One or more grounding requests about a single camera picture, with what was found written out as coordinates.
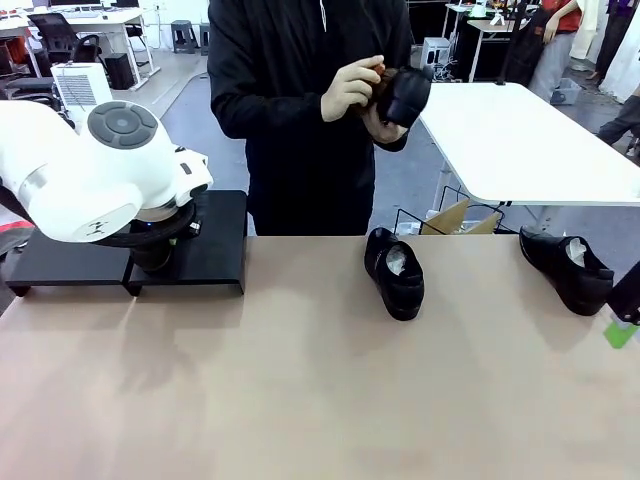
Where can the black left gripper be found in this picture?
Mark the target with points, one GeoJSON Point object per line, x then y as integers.
{"type": "Point", "coordinates": [154, 257]}

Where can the black leather buckle shoe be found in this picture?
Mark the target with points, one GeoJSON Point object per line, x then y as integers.
{"type": "Point", "coordinates": [575, 285]}
{"type": "Point", "coordinates": [402, 295]}
{"type": "Point", "coordinates": [407, 95]}

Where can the brown shoe brush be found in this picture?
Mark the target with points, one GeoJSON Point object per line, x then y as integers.
{"type": "Point", "coordinates": [384, 89]}

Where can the person's right forearm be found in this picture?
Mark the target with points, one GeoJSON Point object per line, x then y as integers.
{"type": "Point", "coordinates": [270, 117]}

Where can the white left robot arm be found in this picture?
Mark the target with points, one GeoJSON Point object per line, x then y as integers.
{"type": "Point", "coordinates": [100, 170]}

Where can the black shoe stand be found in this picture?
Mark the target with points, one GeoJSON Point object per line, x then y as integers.
{"type": "Point", "coordinates": [220, 250]}
{"type": "Point", "coordinates": [70, 265]}

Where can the black pole stand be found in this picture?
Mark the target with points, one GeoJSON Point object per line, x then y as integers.
{"type": "Point", "coordinates": [511, 45]}

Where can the person's right hand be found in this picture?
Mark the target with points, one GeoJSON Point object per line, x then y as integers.
{"type": "Point", "coordinates": [350, 87]}

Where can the person's left hand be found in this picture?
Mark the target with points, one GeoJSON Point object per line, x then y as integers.
{"type": "Point", "coordinates": [385, 132]}

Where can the white paper shoe stuffing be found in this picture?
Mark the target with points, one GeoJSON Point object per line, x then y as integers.
{"type": "Point", "coordinates": [577, 250]}
{"type": "Point", "coordinates": [400, 257]}

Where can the person in black jacket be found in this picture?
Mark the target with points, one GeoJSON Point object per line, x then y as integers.
{"type": "Point", "coordinates": [300, 175]}

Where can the person in grey trousers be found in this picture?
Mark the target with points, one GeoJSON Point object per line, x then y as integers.
{"type": "Point", "coordinates": [620, 122]}

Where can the large white table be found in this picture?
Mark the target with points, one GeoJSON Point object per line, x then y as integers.
{"type": "Point", "coordinates": [525, 145]}

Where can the white air purifier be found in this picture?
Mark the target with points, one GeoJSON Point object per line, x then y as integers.
{"type": "Point", "coordinates": [80, 82]}

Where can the black computer tower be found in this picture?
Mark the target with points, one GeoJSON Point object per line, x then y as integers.
{"type": "Point", "coordinates": [119, 70]}

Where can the brown cardboard box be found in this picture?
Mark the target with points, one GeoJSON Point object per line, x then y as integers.
{"type": "Point", "coordinates": [450, 217]}

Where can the grey plastic bin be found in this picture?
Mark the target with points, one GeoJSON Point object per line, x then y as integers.
{"type": "Point", "coordinates": [565, 92]}

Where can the grey plastic stool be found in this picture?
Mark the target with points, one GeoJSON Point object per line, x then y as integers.
{"type": "Point", "coordinates": [184, 32]}
{"type": "Point", "coordinates": [204, 37]}

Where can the white office desk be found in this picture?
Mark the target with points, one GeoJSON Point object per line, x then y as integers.
{"type": "Point", "coordinates": [100, 20]}

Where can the black mesh office chair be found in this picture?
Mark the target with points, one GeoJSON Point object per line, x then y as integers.
{"type": "Point", "coordinates": [57, 32]}

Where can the black hanging garment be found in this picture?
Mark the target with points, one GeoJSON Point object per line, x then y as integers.
{"type": "Point", "coordinates": [525, 50]}

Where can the person in red shirt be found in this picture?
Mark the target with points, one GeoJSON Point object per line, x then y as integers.
{"type": "Point", "coordinates": [567, 15]}

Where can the person in purple top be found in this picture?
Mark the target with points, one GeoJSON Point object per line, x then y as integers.
{"type": "Point", "coordinates": [622, 7]}

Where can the wood top desk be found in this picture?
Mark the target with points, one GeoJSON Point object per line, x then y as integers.
{"type": "Point", "coordinates": [495, 25]}

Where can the white computer case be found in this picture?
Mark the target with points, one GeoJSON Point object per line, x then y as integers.
{"type": "Point", "coordinates": [437, 57]}

